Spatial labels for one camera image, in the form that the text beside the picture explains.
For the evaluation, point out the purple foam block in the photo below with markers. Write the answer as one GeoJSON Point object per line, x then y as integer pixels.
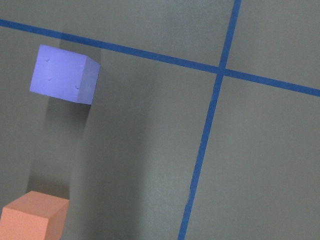
{"type": "Point", "coordinates": [65, 75]}

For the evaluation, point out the orange foam block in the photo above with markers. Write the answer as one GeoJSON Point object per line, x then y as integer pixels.
{"type": "Point", "coordinates": [34, 216]}

